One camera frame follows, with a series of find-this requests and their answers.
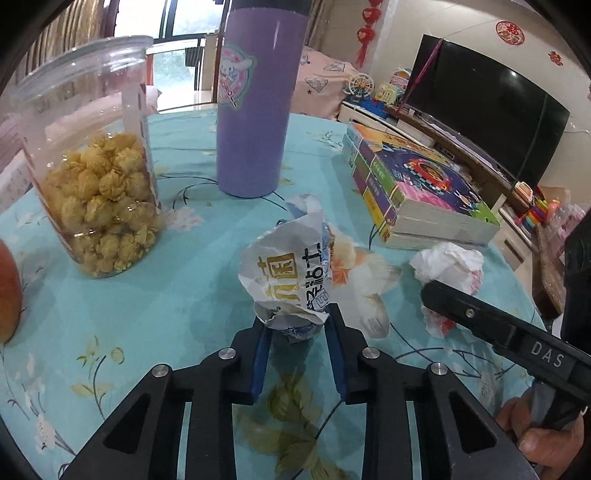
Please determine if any window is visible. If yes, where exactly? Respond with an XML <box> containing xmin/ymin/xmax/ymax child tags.
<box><xmin>147</xmin><ymin>0</ymin><xmax>232</xmax><ymax>112</ymax></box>

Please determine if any black television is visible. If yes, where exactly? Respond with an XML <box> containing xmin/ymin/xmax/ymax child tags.
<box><xmin>402</xmin><ymin>34</ymin><xmax>571</xmax><ymax>188</ymax></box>

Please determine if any white television stand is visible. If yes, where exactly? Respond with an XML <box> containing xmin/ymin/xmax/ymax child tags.
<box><xmin>339</xmin><ymin>102</ymin><xmax>539</xmax><ymax>274</ymax></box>

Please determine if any beige curtain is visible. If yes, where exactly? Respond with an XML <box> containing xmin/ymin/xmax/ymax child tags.
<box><xmin>28</xmin><ymin>0</ymin><xmax>122</xmax><ymax>70</ymax></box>

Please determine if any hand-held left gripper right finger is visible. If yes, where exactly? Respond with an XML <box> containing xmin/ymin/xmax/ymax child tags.
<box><xmin>323</xmin><ymin>305</ymin><xmax>539</xmax><ymax>480</ymax></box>

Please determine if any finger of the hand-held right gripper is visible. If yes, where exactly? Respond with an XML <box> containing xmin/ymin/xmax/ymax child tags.
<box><xmin>420</xmin><ymin>280</ymin><xmax>579</xmax><ymax>403</ymax></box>

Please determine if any red apple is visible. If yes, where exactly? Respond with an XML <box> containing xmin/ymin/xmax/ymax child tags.
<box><xmin>0</xmin><ymin>240</ymin><xmax>24</xmax><ymax>345</ymax></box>

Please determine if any round red wall sticker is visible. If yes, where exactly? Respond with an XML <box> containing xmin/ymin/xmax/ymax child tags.
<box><xmin>496</xmin><ymin>19</ymin><xmax>525</xmax><ymax>46</ymax></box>

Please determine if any person's right hand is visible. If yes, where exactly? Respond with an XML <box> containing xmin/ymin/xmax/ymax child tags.
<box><xmin>496</xmin><ymin>394</ymin><xmax>588</xmax><ymax>468</ymax></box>

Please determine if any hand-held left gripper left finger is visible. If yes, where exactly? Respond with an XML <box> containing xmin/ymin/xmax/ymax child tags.
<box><xmin>60</xmin><ymin>316</ymin><xmax>274</xmax><ymax>480</ymax></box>

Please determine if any pink printed blanket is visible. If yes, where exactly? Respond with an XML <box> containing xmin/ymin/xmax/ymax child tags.
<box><xmin>288</xmin><ymin>45</ymin><xmax>366</xmax><ymax>123</ymax></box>

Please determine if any white paper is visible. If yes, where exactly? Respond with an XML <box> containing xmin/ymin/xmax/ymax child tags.
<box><xmin>408</xmin><ymin>240</ymin><xmax>485</xmax><ymax>338</ymax></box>

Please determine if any purple bottle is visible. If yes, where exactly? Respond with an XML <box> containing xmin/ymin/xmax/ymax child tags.
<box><xmin>215</xmin><ymin>0</ymin><xmax>310</xmax><ymax>199</ymax></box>

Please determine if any clear popcorn jar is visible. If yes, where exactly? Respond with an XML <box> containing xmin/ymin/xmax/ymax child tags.
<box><xmin>8</xmin><ymin>35</ymin><xmax>163</xmax><ymax>279</ymax></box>

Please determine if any colourful toy house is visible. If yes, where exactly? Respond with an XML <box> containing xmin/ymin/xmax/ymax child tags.
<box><xmin>376</xmin><ymin>68</ymin><xmax>412</xmax><ymax>106</ymax></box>

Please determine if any red hanging knot decoration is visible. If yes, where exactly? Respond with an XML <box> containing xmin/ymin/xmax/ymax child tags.
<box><xmin>356</xmin><ymin>0</ymin><xmax>384</xmax><ymax>68</ymax></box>

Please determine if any stack of colourful books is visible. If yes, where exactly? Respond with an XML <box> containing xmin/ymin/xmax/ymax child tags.
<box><xmin>341</xmin><ymin>120</ymin><xmax>502</xmax><ymax>251</ymax></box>

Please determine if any printed wrapper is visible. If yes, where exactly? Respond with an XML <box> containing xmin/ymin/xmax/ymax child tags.
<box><xmin>237</xmin><ymin>193</ymin><xmax>336</xmax><ymax>345</ymax></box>

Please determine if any ferris wheel toy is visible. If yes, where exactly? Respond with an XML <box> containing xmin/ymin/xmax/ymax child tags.
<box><xmin>345</xmin><ymin>73</ymin><xmax>378</xmax><ymax>105</ymax></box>

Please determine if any rainbow stacking toy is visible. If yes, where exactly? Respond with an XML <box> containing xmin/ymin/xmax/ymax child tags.
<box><xmin>521</xmin><ymin>198</ymin><xmax>562</xmax><ymax>228</ymax></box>

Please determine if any brown marble table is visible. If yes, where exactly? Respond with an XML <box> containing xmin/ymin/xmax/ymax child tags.
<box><xmin>531</xmin><ymin>220</ymin><xmax>565</xmax><ymax>320</ymax></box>

